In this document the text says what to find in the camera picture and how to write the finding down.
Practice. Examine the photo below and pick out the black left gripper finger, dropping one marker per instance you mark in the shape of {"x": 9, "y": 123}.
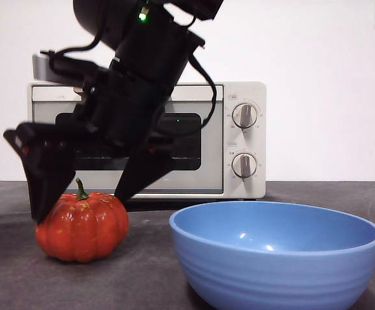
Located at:
{"x": 145, "y": 171}
{"x": 48, "y": 174}

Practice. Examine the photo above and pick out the orange pumpkin with green stem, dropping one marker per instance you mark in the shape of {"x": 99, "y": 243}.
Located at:
{"x": 84, "y": 232}

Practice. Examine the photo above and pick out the white Toshiba toaster oven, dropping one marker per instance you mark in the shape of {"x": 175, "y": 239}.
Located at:
{"x": 239, "y": 90}

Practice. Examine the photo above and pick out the blue ribbed bowl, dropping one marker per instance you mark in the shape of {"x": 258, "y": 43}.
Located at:
{"x": 271, "y": 277}

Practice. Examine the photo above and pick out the white oven knob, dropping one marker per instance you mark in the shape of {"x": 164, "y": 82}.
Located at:
{"x": 244, "y": 165}
{"x": 244, "y": 116}

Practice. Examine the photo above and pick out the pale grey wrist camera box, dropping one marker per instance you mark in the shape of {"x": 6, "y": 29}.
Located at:
{"x": 40, "y": 68}

